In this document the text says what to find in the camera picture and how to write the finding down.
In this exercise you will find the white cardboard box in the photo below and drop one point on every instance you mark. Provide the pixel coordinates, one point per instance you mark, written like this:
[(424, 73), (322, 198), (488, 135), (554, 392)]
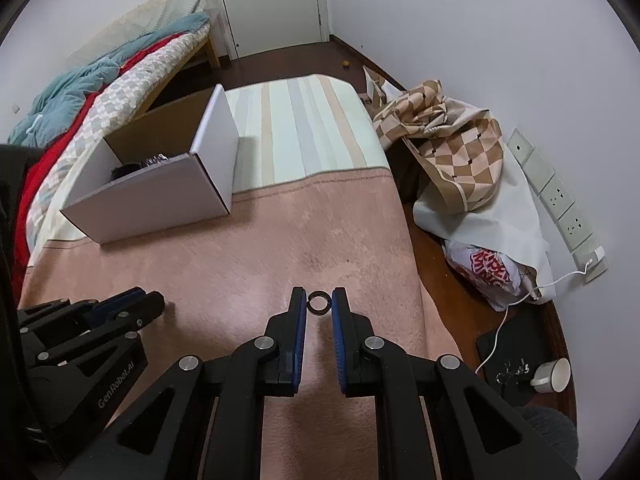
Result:
[(150, 200)]

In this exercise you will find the teal quilt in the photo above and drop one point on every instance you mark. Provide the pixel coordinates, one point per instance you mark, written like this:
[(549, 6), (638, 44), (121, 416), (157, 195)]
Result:
[(65, 85)]

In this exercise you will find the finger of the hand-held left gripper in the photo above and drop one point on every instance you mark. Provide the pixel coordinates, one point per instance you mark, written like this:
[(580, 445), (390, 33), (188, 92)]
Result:
[(112, 301), (145, 307)]

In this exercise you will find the brown checkered cloth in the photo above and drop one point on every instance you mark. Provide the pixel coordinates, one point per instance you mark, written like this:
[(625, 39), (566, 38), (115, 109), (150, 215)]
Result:
[(450, 160)]

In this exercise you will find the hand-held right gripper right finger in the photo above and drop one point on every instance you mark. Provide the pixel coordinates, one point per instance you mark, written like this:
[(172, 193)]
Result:
[(340, 330)]

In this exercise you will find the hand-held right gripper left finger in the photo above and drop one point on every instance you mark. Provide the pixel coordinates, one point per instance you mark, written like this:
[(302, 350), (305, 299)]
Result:
[(300, 330)]

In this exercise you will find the black smart band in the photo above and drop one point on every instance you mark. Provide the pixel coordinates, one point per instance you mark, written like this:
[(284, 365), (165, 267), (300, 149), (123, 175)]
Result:
[(125, 170)]

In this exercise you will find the white door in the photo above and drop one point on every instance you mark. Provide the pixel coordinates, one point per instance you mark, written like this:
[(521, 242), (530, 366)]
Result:
[(270, 5)]

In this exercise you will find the wooden bed frame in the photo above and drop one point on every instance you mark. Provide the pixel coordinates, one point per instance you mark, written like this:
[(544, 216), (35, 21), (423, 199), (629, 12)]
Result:
[(212, 52)]

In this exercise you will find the white cup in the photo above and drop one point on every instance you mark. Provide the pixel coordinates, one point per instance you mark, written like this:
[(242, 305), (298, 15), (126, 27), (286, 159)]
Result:
[(552, 375)]

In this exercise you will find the dark grey fleece pants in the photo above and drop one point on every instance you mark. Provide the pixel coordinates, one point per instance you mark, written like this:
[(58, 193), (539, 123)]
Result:
[(550, 440)]

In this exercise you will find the red printed plastic bag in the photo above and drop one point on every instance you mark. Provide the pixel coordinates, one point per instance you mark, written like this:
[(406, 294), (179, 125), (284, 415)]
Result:
[(480, 265)]

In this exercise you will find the white charger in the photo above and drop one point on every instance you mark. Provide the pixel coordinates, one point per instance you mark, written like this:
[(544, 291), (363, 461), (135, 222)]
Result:
[(595, 261)]

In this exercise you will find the metal keys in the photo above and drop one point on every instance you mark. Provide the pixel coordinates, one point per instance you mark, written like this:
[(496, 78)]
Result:
[(512, 372)]

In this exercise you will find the red blanket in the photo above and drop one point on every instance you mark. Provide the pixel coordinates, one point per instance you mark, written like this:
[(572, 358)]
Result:
[(37, 180)]

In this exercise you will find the checkered paper bag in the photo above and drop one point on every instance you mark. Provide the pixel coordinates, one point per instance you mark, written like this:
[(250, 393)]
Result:
[(375, 85)]

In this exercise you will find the white wall socket row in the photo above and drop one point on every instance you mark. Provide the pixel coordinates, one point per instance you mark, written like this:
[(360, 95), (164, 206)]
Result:
[(560, 200)]

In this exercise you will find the pale quilted mat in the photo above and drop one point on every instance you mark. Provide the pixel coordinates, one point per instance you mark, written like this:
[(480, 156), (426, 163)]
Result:
[(150, 15)]

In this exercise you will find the checkered bed sheet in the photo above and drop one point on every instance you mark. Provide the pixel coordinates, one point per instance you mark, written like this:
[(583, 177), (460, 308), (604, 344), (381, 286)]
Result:
[(125, 80)]

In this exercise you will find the pink and striped tablecloth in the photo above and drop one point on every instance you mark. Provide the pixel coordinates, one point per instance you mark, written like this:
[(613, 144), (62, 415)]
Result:
[(325, 220)]

